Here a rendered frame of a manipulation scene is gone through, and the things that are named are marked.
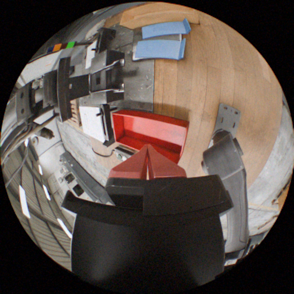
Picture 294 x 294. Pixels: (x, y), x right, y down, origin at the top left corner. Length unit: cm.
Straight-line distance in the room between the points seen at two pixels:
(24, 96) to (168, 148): 47
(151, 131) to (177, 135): 9
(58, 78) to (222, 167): 37
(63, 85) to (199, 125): 37
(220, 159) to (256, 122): 21
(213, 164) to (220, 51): 30
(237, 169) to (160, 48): 32
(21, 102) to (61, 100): 13
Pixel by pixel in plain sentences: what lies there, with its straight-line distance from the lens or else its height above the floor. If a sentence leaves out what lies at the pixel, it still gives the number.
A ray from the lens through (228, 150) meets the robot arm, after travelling 17.
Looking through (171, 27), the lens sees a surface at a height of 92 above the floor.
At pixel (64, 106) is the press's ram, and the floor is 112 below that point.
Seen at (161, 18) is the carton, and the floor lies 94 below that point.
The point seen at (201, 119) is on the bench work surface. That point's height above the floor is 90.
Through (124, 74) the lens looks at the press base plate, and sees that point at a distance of 39.
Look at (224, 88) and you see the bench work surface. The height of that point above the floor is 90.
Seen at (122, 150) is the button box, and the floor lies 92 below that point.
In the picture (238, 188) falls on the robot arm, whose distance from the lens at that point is 18.
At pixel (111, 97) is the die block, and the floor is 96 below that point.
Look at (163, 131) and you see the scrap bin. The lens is 33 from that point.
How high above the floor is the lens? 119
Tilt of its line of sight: 46 degrees down
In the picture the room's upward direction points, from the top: 134 degrees counter-clockwise
